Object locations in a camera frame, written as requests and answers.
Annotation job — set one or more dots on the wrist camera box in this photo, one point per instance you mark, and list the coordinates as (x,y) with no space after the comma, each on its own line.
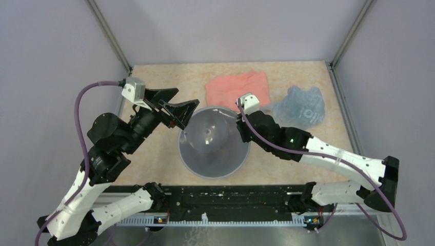
(249,103)
(134,90)

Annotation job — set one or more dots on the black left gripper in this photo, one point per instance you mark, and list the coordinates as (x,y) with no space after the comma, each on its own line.
(180,111)

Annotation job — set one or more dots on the left aluminium corner post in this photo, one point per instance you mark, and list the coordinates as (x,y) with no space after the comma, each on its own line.
(110,37)

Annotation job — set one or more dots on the light blue plastic trash bag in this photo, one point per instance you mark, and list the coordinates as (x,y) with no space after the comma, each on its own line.
(300,108)

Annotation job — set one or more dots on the white toothed cable strip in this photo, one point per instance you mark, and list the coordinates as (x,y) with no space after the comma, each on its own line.
(160,221)

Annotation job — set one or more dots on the right aluminium corner post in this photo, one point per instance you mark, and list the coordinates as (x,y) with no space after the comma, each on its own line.
(368,5)

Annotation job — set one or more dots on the grey plastic trash bin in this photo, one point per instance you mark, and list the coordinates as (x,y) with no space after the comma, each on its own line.
(211,145)

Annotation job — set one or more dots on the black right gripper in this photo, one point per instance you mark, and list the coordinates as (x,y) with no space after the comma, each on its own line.
(241,127)

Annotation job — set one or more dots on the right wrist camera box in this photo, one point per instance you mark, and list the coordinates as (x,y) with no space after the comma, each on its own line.
(249,103)

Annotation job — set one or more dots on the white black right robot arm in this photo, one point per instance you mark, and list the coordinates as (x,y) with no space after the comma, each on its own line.
(372,182)

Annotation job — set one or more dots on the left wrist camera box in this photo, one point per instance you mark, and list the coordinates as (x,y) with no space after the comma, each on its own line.
(134,90)

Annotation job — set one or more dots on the aluminium corner post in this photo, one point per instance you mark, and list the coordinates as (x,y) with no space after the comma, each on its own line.
(110,37)
(368,5)

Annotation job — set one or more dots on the pink folded cloth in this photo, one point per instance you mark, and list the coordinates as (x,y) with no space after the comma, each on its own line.
(224,90)

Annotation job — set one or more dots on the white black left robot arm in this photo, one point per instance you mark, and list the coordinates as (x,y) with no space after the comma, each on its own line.
(76,221)

